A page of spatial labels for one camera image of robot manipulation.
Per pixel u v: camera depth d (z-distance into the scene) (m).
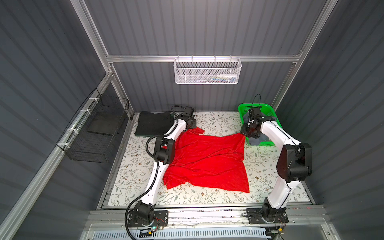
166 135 0.71
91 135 0.72
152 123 1.11
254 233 0.71
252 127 0.68
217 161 0.92
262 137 0.67
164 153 0.70
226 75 0.91
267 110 1.16
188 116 0.91
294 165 0.50
